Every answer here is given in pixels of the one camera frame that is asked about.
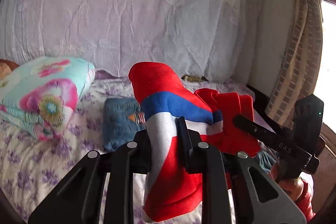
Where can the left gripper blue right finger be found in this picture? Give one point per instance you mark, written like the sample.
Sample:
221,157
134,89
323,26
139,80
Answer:
189,153

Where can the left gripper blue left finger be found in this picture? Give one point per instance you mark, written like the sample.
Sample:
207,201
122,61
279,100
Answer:
142,155

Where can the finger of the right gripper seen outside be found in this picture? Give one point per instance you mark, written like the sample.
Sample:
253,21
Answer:
269,138

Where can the red track pants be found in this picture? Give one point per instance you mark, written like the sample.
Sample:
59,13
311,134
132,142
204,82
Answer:
170,191

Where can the right hand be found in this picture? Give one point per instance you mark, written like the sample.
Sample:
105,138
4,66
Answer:
293,187

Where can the folded blue jeans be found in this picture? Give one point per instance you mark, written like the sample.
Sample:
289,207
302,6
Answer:
122,119

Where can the checkered beige curtain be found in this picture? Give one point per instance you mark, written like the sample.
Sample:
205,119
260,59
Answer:
300,66

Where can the folded floral turquoise quilt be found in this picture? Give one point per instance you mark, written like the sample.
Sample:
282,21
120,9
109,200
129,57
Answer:
41,96

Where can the white lace headboard cover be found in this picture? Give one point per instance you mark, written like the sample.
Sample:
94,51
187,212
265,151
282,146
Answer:
214,39

